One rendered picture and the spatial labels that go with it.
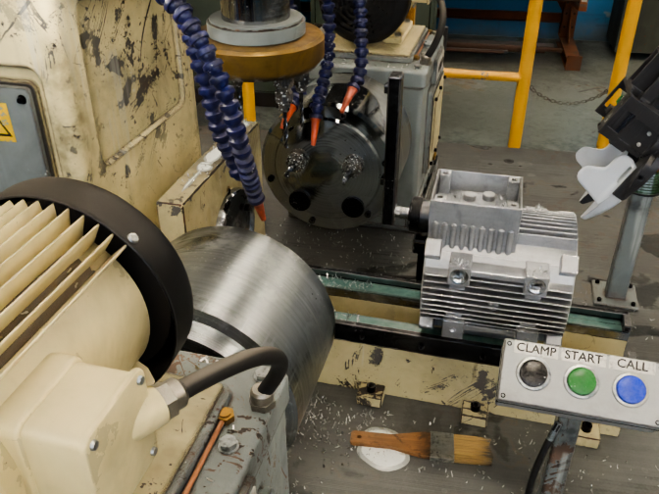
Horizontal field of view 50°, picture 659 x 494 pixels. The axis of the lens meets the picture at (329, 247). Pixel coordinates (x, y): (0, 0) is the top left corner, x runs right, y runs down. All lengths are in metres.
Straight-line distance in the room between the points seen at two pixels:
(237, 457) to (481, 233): 0.52
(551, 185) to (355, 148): 0.72
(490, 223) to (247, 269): 0.35
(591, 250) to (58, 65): 1.11
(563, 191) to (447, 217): 0.86
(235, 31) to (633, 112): 0.48
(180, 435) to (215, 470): 0.04
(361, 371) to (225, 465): 0.58
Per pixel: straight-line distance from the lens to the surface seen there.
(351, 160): 1.22
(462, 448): 1.07
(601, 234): 1.65
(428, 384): 1.12
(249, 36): 0.92
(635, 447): 1.16
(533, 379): 0.81
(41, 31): 0.92
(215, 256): 0.80
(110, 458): 0.43
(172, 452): 0.57
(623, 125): 0.86
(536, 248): 0.99
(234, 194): 1.09
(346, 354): 1.11
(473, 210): 0.96
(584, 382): 0.81
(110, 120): 1.03
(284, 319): 0.77
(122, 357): 0.51
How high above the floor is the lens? 1.59
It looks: 32 degrees down
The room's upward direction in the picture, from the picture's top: straight up
